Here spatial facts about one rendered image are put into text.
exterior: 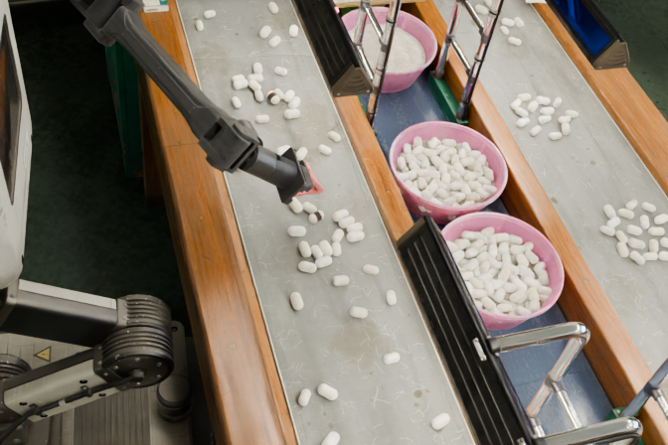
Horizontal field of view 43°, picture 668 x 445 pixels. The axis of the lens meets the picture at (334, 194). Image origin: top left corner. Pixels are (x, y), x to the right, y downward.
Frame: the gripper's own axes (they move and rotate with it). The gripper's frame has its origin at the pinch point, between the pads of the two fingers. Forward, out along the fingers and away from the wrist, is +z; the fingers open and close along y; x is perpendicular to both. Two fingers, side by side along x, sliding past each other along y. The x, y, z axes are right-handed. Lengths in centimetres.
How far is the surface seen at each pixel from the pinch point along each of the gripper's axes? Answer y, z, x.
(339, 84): 3.5, -13.8, -20.3
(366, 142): 17.0, 16.9, -5.8
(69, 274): 50, 11, 97
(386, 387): -40.8, 7.3, 5.6
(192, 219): 2.1, -15.5, 20.6
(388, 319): -27.0, 11.2, 2.3
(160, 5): 70, -14, 16
